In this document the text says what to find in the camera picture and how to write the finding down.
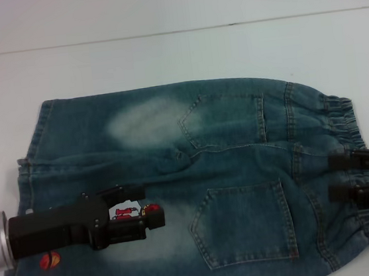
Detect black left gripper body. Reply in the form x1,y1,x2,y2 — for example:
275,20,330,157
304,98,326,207
5,190,119,261

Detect blue denim shorts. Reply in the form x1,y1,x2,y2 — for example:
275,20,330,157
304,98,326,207
0,62,369,276

